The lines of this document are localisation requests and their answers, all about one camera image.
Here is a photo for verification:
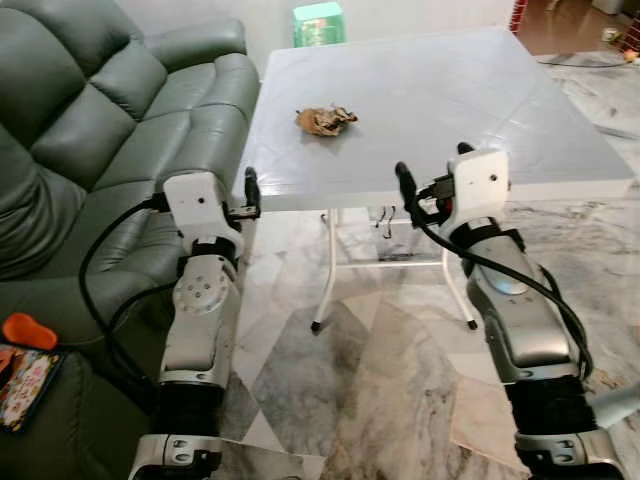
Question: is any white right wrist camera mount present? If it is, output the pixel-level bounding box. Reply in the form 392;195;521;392
445;150;510;234

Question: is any crumpled brown paper trash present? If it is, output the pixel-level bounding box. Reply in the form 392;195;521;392
295;105;359;138

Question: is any white folding table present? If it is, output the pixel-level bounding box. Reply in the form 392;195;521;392
233;27;638;333

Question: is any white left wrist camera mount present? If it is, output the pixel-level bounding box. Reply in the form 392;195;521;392
163;171;245;257

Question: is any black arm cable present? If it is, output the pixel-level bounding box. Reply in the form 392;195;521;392
412;205;595;381
77;195;179;393

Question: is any floral patterned cushion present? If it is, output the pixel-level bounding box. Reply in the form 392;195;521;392
0;345;67;434

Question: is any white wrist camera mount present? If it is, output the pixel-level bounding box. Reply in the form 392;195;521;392
163;171;245;257
445;150;510;234

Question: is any green plastic stool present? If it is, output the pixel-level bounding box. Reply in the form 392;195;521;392
293;3;347;48

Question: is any light grey plastic object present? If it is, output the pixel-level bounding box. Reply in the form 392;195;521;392
588;385;640;432

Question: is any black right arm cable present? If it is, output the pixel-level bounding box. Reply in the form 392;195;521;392
412;205;595;381

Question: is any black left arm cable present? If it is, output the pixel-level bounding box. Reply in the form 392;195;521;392
77;195;179;393

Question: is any orange plastic object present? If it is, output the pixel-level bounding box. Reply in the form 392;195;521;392
0;313;60;352

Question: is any grey-green leather sofa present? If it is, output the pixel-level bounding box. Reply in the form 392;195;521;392
0;0;262;480

